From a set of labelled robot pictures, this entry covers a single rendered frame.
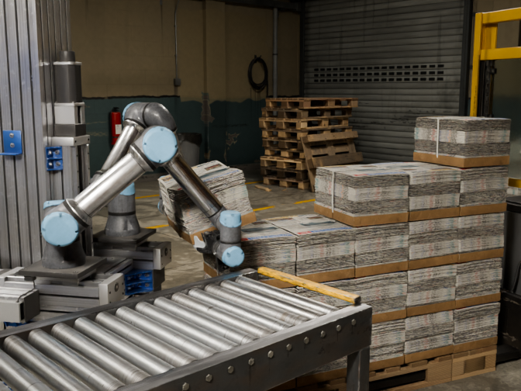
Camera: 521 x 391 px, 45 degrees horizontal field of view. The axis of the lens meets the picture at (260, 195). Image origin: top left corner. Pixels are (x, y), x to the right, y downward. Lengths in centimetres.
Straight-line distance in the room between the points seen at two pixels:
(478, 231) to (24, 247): 207
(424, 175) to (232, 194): 92
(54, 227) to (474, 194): 196
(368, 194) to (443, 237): 49
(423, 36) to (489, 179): 721
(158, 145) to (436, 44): 833
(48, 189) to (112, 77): 724
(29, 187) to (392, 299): 165
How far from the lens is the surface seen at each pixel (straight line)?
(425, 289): 311
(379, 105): 1073
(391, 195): 287
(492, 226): 329
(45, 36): 251
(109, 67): 966
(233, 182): 254
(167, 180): 274
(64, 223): 212
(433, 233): 306
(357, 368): 194
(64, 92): 250
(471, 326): 337
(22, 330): 182
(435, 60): 1015
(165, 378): 146
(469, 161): 312
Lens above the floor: 143
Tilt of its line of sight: 10 degrees down
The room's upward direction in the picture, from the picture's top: straight up
